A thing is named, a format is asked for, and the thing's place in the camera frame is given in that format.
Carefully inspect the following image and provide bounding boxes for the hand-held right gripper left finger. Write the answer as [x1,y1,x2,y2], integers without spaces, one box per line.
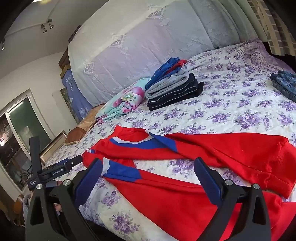
[24,158,109,241]

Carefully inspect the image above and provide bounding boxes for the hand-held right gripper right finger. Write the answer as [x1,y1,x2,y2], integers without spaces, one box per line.
[194,158,271,241]

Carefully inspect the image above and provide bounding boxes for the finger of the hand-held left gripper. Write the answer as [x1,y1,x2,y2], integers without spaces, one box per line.
[66,155,83,168]

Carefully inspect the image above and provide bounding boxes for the red blue white sweater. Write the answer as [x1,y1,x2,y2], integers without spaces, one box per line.
[82,125,296,241]

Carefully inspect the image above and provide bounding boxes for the person's left forearm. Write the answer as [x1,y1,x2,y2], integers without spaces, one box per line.
[22,193,31,226]

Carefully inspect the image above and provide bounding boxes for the folded dark navy pants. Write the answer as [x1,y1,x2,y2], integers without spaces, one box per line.
[147,73,205,111]

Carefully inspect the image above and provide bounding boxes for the folded grey pants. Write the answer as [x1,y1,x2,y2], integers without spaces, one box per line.
[144,70,190,99]

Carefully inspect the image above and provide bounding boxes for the folded blue red pants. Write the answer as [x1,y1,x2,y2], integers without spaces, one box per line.
[151,57,188,86]

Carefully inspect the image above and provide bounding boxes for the brown satin pillow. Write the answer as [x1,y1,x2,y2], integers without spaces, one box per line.
[64,126,88,146]

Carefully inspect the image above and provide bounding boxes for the tan pillow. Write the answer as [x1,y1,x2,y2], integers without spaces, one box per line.
[77,103,107,130]

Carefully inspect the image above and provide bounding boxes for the window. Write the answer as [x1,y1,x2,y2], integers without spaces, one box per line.
[0,89,52,190]

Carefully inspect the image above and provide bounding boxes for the blue printed mattress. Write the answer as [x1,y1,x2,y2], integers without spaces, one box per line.
[60,68,93,121]

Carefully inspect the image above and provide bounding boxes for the purple floral bed sheet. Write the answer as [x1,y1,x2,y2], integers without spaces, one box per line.
[40,38,296,241]

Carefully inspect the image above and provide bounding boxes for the folded pink floral blanket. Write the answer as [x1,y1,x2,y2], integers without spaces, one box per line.
[95,77,152,123]

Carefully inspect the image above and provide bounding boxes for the cardboard box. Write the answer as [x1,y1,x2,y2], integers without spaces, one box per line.
[58,50,71,70]

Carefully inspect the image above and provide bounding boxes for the blue jeans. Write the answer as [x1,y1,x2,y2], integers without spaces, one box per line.
[270,70,296,102]

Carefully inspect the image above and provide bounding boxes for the white lace cover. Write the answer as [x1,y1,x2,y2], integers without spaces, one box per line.
[67,0,266,109]

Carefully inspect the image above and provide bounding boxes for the checked curtain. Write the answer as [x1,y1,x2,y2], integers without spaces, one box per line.
[246,0,296,57]

